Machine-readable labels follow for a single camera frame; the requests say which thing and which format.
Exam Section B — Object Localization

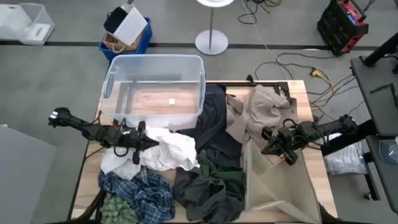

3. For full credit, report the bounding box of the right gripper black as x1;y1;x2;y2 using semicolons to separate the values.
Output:
261;125;301;166

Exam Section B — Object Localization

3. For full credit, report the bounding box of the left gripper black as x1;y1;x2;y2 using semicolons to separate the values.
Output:
129;120;160;166

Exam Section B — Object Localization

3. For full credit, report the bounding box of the white garment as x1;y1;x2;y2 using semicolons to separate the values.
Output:
99;126;200;180

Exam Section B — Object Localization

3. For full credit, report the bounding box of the beige garment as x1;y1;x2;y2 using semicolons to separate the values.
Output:
225;84;296;147

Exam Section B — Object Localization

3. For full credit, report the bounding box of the blue plaid shirt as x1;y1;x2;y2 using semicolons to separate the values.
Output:
98;166;177;224

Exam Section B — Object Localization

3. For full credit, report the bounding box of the dark green garment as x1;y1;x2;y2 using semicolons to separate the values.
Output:
197;152;246;194

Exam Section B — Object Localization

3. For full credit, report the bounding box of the dark grey garment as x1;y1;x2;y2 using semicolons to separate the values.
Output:
173;167;246;224

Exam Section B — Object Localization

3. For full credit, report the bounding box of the beige fabric bin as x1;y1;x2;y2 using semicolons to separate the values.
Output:
242;139;323;224

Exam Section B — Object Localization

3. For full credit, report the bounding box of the large clear plastic bin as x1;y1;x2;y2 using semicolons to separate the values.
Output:
101;54;206;131

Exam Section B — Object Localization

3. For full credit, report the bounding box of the navy garment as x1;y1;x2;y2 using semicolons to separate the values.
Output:
177;84;245;170

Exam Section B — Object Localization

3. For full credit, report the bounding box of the white plastic bag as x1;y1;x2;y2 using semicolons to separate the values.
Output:
323;133;368;175

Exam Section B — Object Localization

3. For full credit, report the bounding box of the small green plant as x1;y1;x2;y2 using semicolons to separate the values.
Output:
99;195;139;224

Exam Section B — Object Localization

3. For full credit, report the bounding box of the blue plastic crate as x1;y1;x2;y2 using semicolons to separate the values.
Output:
98;17;153;62

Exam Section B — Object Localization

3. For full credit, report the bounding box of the black desk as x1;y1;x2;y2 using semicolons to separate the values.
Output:
365;135;398;215
349;55;398;138

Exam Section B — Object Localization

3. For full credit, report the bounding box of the grey blue round dish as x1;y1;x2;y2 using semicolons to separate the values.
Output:
379;139;398;166

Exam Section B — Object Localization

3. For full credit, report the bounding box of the white box with black inside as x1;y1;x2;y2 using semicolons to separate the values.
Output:
103;3;149;47

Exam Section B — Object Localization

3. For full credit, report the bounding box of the black lower desk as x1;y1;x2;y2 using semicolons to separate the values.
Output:
365;135;398;215

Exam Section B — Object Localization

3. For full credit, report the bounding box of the black pen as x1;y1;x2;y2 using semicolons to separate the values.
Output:
369;83;393;94

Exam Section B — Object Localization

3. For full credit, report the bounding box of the grey board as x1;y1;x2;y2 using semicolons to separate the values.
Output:
0;124;57;224

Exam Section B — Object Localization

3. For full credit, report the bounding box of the red and black tool box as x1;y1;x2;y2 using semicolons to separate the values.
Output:
317;0;370;57

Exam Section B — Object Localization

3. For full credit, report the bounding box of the black pole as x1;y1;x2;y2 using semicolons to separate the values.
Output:
362;32;398;68

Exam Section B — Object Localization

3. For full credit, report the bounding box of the white lid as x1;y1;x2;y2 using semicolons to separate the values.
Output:
26;23;52;43

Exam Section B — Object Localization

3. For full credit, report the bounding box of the small clear plastic bin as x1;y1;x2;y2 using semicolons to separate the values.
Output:
0;2;56;47

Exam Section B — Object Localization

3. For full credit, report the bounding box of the black left arm base frame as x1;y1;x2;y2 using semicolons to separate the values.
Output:
81;188;106;220

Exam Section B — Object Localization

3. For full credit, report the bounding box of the yellow plug with cable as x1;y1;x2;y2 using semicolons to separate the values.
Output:
310;68;336;90

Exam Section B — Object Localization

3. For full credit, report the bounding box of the long black floor cable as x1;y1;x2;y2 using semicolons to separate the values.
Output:
254;51;338;82

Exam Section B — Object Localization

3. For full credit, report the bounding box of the white cable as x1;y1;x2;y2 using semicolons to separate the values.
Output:
241;0;289;81

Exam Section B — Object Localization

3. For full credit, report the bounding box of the ring lamp on round base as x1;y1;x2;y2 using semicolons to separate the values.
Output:
195;0;234;56

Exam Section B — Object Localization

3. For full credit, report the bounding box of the black cable loop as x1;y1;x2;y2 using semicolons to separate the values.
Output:
237;0;270;25

